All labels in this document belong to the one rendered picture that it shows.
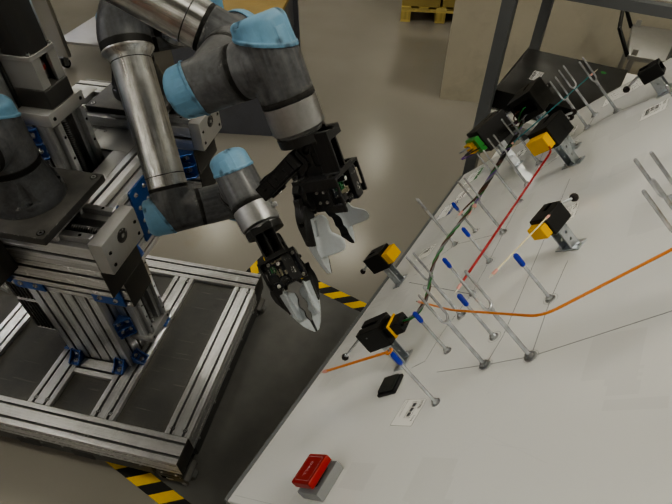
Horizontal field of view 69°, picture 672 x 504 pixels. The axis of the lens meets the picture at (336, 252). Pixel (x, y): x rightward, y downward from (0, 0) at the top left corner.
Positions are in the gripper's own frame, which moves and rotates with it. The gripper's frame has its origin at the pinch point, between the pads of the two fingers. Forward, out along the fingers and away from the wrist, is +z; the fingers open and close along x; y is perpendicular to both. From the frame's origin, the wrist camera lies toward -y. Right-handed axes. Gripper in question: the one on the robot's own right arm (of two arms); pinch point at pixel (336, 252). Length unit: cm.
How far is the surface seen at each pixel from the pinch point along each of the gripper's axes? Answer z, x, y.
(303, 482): 21.8, -26.1, -0.5
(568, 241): 9.2, 14.5, 31.3
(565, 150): 8, 48, 28
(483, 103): 9, 93, 1
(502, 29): -11, 91, 10
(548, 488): 9.8, -26.7, 33.4
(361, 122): 50, 251, -130
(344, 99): 37, 275, -151
